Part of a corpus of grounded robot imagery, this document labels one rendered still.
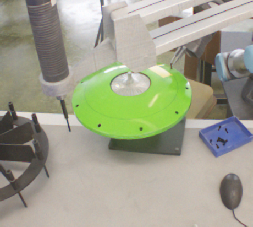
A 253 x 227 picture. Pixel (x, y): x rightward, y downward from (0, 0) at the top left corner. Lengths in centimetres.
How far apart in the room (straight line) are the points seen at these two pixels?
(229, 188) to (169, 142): 24
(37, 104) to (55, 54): 230
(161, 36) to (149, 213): 47
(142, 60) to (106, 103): 40
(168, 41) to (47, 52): 17
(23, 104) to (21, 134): 181
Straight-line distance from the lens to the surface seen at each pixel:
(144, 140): 96
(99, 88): 93
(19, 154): 94
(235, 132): 105
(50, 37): 45
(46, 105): 271
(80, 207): 89
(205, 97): 163
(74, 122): 111
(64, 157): 101
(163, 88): 91
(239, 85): 133
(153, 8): 48
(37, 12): 43
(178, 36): 51
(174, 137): 101
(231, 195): 86
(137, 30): 47
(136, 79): 93
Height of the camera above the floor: 164
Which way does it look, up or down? 39 degrees down
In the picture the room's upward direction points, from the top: 6 degrees counter-clockwise
